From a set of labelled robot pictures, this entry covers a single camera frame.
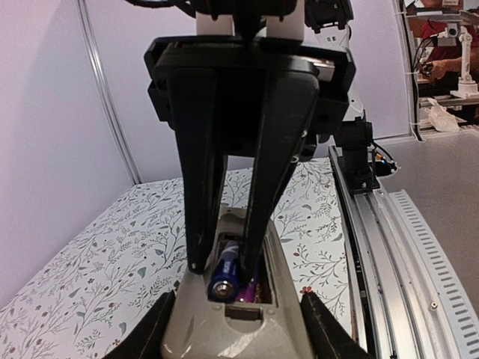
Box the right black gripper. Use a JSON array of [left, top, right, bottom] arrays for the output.
[[144, 35, 356, 280]]

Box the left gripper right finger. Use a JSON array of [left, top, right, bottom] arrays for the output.
[[301, 293, 370, 359]]

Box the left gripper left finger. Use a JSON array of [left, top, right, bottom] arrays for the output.
[[104, 291, 176, 359]]

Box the black battery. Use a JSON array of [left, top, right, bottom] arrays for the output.
[[207, 240, 240, 303], [236, 260, 264, 303]]

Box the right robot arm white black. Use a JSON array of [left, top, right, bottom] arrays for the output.
[[144, 1, 356, 280]]

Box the white desk robot arm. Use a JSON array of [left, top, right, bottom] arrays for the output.
[[450, 26, 478, 99]]

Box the floral patterned table mat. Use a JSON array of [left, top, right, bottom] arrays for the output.
[[0, 156, 356, 359]]

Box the person in red shirt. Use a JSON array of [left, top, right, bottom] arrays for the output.
[[418, 18, 479, 79]]

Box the aluminium front rail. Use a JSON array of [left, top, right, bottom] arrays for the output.
[[329, 147, 478, 358]]

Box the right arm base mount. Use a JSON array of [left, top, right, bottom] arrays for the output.
[[335, 116, 398, 194]]

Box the right aluminium frame post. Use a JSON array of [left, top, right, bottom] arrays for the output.
[[75, 0, 142, 185]]

